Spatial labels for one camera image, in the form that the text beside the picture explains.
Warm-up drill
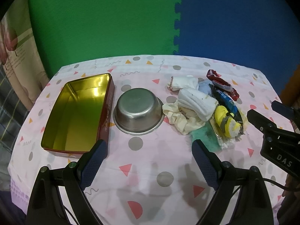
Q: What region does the red silver satin pouch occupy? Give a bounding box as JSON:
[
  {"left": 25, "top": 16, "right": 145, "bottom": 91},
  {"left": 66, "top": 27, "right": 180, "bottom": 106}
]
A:
[{"left": 206, "top": 69, "right": 239, "bottom": 101}]

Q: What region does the brown foam mat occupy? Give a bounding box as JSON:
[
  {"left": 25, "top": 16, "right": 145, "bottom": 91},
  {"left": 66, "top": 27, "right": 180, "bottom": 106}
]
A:
[{"left": 279, "top": 64, "right": 300, "bottom": 106}]

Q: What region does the teal green cloth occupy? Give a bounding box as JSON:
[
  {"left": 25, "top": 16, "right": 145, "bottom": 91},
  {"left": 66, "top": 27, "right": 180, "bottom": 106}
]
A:
[{"left": 190, "top": 122, "right": 222, "bottom": 153}]

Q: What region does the yellow grey baby sock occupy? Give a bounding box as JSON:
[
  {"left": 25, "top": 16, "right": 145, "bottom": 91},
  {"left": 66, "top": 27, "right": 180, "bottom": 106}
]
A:
[{"left": 214, "top": 105, "right": 241, "bottom": 138}]

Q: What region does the cream cloth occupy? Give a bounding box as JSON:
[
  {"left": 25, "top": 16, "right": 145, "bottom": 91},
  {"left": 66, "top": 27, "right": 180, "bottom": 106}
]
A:
[{"left": 162, "top": 101, "right": 206, "bottom": 135}]

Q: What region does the gold red tin box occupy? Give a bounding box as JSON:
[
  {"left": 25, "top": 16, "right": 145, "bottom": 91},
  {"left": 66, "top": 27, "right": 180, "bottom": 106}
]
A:
[{"left": 41, "top": 73, "right": 115, "bottom": 155}]

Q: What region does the black blue snack packet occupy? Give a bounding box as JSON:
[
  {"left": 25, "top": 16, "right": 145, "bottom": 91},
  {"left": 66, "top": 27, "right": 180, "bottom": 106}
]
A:
[{"left": 210, "top": 84, "right": 244, "bottom": 134}]

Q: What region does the white ribbed sock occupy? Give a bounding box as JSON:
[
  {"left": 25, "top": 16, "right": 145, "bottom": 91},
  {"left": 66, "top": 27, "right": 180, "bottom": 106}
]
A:
[{"left": 177, "top": 88, "right": 218, "bottom": 122}]

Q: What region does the stainless steel bowl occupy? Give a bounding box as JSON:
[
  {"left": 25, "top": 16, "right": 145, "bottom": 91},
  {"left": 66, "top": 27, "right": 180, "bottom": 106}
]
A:
[{"left": 113, "top": 88, "right": 164, "bottom": 136}]

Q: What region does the patterned pink tablecloth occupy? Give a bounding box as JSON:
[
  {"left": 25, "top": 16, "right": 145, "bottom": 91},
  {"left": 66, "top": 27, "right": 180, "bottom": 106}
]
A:
[{"left": 8, "top": 55, "right": 292, "bottom": 224}]

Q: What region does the light blue towel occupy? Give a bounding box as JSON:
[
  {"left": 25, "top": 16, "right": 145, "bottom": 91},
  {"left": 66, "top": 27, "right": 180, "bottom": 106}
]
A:
[{"left": 198, "top": 79, "right": 213, "bottom": 97}]

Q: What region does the white folded sock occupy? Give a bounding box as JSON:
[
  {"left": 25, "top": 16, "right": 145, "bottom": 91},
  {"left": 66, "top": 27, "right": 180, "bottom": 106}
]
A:
[{"left": 167, "top": 76, "right": 198, "bottom": 92}]

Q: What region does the blue foam mat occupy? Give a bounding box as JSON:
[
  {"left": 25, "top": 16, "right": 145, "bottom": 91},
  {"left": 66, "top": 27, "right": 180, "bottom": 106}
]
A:
[{"left": 174, "top": 0, "right": 299, "bottom": 93}]

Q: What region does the grey plaid cloth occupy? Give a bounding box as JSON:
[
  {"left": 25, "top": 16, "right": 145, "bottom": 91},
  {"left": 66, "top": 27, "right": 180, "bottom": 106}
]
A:
[{"left": 0, "top": 66, "right": 29, "bottom": 153}]

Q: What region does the beige leaf print curtain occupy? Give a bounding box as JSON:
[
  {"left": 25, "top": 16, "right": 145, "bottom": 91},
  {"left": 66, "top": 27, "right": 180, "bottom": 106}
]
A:
[{"left": 1, "top": 0, "right": 49, "bottom": 110}]

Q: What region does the green foam mat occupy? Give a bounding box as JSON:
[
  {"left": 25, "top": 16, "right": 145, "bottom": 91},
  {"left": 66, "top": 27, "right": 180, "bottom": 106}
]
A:
[{"left": 28, "top": 0, "right": 180, "bottom": 77}]

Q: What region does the black cable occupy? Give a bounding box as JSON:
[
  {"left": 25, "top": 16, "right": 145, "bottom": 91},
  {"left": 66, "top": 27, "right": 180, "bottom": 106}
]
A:
[{"left": 262, "top": 177, "right": 293, "bottom": 192}]

